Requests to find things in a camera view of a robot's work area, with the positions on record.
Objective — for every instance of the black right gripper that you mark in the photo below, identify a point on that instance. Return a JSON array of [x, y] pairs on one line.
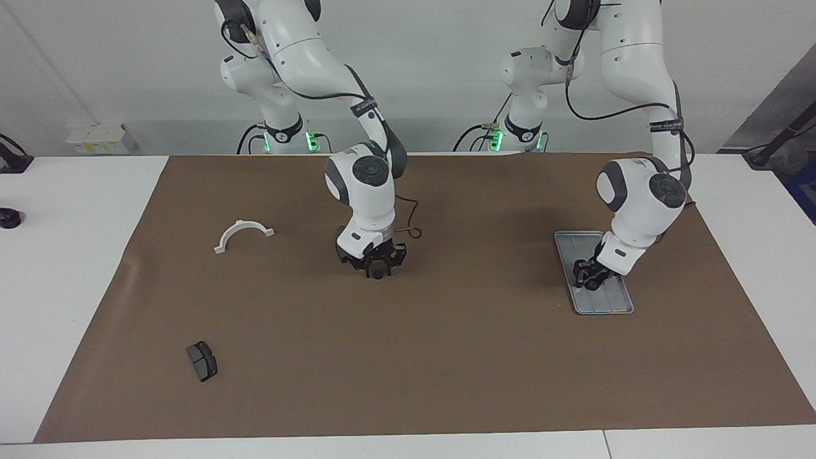
[[376, 256]]

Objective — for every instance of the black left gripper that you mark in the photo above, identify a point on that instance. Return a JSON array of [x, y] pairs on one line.
[[599, 268]]

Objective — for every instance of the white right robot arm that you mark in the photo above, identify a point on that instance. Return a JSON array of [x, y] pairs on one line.
[[299, 44]]

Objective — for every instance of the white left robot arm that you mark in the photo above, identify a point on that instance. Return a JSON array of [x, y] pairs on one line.
[[637, 64]]

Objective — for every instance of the silver metal tray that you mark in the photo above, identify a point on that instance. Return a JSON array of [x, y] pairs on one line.
[[605, 303]]

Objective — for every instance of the brown table mat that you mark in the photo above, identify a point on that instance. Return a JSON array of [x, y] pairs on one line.
[[414, 357]]

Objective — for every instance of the short grey brake pad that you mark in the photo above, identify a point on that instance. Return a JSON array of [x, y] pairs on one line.
[[203, 361]]

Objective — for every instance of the black metal stand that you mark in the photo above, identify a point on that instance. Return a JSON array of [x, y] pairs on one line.
[[774, 145]]

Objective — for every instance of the blue crate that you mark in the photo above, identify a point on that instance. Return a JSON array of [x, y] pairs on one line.
[[804, 191]]

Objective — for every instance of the small black round knob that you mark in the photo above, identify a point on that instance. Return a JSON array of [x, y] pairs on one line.
[[9, 218]]

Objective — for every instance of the black table clamp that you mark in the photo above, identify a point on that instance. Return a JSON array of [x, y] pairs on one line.
[[13, 162]]

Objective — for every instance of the white curved plastic bracket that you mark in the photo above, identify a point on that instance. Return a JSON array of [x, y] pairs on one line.
[[244, 224]]

